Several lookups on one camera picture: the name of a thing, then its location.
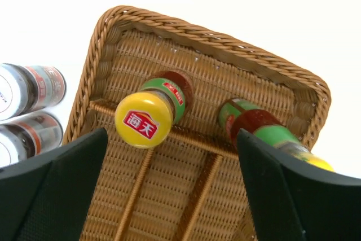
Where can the far grey-lid spice jar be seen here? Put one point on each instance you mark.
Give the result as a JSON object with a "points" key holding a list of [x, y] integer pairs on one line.
{"points": [[26, 89]]}

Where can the yellow-cap sauce bottle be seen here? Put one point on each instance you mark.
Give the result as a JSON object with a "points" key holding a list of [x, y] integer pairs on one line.
{"points": [[144, 118], [235, 114]]}

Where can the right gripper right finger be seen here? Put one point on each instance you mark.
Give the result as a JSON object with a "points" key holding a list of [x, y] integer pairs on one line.
{"points": [[293, 200]]}

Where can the grey-lid spice jar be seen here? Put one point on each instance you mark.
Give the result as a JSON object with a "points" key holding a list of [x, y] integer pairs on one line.
{"points": [[29, 136], [26, 89]]}

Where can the brown wicker divided basket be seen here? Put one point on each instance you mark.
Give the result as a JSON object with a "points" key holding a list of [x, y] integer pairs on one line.
{"points": [[190, 187]]}

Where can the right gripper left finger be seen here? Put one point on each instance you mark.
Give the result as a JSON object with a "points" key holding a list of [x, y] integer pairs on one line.
{"points": [[47, 197]]}

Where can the near grey-lid spice jar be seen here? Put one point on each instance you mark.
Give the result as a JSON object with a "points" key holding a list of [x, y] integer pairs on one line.
{"points": [[29, 136]]}

